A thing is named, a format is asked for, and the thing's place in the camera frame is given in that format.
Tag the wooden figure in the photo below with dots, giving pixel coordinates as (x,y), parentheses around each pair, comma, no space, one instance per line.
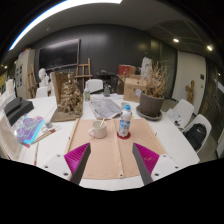
(190,91)

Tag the black stacked boxes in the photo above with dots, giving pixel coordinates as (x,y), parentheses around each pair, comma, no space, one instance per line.
(18,108)

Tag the wooden stirring stick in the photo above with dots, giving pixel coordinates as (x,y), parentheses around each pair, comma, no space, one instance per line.
(102,122)

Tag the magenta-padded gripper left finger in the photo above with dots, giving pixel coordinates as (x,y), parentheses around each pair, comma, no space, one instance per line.
(76,158)

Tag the grey newspaper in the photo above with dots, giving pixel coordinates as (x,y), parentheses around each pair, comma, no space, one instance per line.
(105,108)

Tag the red box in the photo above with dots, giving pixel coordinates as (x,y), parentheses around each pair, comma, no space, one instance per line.
(126,70)

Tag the grey plant saucer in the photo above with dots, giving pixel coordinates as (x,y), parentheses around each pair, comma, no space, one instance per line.
(143,116)

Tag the green-labelled spray bottle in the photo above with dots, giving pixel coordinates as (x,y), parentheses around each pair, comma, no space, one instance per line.
(87,94)

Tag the long ceiling light panel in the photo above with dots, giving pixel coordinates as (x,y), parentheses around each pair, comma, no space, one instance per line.
(63,6)

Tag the black wall screen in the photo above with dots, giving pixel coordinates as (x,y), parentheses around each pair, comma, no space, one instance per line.
(58,53)

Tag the blue-capped plastic water bottle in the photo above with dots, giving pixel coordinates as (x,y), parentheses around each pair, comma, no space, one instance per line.
(125,123)

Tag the cardboard box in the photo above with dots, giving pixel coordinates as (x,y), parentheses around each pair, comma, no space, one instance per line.
(131,88)

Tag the wooden easel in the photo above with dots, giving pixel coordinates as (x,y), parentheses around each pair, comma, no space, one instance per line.
(32,80)
(83,76)

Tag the brown carved sculpture model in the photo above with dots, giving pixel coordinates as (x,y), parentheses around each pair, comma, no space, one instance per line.
(70,100)

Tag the white ceramic mug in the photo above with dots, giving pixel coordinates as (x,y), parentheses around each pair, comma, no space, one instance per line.
(100,132)

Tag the white foam model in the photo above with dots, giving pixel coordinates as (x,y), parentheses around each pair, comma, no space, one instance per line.
(7,90)

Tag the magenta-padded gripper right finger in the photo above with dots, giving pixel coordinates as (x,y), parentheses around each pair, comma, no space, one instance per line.
(148,159)

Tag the white cabinet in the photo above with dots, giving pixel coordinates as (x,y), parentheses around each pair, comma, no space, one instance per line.
(22,70)

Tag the papers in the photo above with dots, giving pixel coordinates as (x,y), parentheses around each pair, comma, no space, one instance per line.
(174,116)

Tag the small white cup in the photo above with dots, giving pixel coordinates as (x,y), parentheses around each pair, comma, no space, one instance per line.
(124,105)

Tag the ceiling spotlights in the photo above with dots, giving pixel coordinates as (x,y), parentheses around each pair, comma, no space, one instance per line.
(176,40)

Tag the thin wooden stick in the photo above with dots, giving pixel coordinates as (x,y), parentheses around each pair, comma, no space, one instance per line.
(36,153)

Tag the wooden slats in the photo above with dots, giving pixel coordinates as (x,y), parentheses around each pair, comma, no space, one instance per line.
(43,136)

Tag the colourful printed book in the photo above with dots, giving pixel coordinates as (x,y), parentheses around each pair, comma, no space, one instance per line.
(29,128)

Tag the black backpack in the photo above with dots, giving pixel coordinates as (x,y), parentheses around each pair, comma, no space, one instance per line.
(195,136)

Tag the dried plant in grey pot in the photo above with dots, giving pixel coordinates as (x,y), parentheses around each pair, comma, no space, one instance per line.
(150,105)

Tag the white plaster bust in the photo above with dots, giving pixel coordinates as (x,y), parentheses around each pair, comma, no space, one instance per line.
(43,76)

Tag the grey glass bottle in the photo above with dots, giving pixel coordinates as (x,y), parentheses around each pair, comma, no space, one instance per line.
(107,90)

